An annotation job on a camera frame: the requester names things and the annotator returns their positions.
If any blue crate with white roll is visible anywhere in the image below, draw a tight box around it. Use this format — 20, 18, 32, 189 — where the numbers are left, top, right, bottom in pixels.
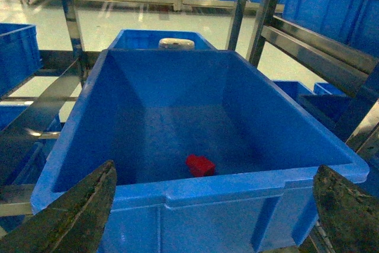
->
109, 29, 216, 50

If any red one-stud toy block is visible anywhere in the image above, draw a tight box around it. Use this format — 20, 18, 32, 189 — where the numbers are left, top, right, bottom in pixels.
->
185, 154, 216, 177

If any large blue bin right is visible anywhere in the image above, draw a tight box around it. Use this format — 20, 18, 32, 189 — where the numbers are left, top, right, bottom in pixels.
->
31, 49, 370, 252

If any steel rack frame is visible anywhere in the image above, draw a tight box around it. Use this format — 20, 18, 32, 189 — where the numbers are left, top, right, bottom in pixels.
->
0, 0, 379, 218

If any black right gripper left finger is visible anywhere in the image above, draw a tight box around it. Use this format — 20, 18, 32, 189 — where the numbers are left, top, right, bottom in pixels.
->
1, 160, 117, 252

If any white tape roll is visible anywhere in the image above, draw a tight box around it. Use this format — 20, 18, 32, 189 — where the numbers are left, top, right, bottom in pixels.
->
158, 38, 195, 50

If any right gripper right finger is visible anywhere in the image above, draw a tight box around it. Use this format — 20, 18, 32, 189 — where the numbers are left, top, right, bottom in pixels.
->
313, 165, 378, 252

